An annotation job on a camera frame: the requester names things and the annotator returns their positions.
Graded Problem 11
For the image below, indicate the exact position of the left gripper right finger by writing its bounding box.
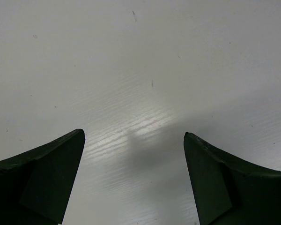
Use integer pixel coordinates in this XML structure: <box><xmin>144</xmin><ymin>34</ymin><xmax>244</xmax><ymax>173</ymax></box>
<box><xmin>184</xmin><ymin>133</ymin><xmax>281</xmax><ymax>225</ymax></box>

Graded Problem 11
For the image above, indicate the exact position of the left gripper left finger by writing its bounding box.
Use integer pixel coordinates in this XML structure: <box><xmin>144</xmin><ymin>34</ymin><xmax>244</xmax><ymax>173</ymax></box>
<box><xmin>0</xmin><ymin>129</ymin><xmax>85</xmax><ymax>225</ymax></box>

